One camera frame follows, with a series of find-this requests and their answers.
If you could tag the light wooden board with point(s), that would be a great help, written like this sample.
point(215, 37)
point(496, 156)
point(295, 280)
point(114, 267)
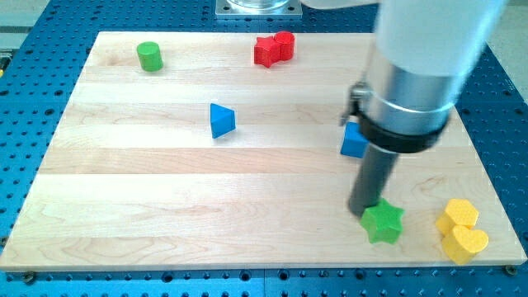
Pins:
point(133, 180)

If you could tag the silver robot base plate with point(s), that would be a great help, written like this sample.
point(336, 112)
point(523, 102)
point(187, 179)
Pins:
point(258, 8)

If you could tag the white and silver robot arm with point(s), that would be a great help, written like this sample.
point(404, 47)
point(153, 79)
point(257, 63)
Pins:
point(422, 53)

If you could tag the yellow heart block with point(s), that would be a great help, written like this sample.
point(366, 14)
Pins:
point(462, 244)

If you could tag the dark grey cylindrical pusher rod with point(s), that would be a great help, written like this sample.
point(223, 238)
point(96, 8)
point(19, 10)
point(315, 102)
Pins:
point(376, 167)

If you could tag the blue triangle block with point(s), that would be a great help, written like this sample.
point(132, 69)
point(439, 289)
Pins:
point(222, 120)

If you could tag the yellow hexagon block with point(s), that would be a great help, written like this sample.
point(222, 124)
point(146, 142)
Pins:
point(457, 212)

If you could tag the red star block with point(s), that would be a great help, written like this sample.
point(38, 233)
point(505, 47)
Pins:
point(266, 51)

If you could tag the green cylinder block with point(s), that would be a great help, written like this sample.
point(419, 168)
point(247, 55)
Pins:
point(149, 55)

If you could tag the blue cube block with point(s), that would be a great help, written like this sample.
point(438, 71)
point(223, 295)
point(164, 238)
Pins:
point(354, 143)

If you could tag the green star block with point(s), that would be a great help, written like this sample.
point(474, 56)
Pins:
point(383, 222)

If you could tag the red cylinder block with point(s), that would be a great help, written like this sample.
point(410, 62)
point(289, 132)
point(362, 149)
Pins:
point(286, 41)

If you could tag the blue perforated table plate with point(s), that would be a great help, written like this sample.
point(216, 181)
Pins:
point(42, 75)

